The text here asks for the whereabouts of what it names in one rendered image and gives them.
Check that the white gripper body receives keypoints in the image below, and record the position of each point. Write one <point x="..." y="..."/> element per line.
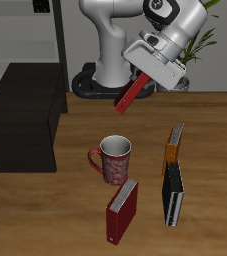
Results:
<point x="156" y="65"/>

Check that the thin red book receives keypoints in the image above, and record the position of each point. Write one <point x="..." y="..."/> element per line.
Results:
<point x="131" y="95"/>

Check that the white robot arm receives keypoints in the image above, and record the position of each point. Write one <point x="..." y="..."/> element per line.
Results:
<point x="113" y="50"/>

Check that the orange book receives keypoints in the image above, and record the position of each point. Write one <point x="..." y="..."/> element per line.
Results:
<point x="171" y="151"/>

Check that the black box on shelf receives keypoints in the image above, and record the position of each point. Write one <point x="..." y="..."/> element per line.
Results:
<point x="41" y="5"/>

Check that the black book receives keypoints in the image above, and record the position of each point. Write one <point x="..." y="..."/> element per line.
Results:
<point x="172" y="196"/>

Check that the thick red book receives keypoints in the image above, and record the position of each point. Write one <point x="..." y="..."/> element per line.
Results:
<point x="123" y="215"/>

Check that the green pot plant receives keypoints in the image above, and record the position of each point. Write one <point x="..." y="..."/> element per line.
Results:
<point x="198" y="45"/>

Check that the red patterned mug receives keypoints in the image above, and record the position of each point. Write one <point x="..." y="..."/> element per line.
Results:
<point x="115" y="165"/>

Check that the grey bookshelf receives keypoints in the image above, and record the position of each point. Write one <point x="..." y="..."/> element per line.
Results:
<point x="21" y="36"/>

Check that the dark brown desk caddy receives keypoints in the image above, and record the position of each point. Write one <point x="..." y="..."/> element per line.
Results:
<point x="21" y="120"/>

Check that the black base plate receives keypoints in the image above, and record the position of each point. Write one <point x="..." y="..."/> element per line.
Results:
<point x="85" y="87"/>

